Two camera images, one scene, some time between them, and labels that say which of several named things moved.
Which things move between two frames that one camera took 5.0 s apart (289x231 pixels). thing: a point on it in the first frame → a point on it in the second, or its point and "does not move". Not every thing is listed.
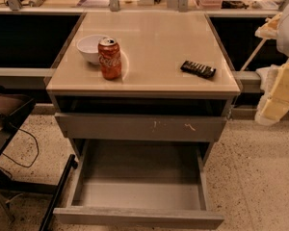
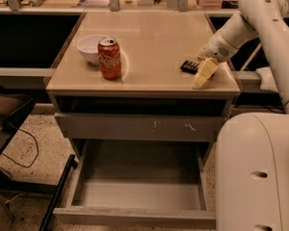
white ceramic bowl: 89,46 does not move
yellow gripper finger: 269,30 → 219,48
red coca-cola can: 110,59 does not move
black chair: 7,109 does not move
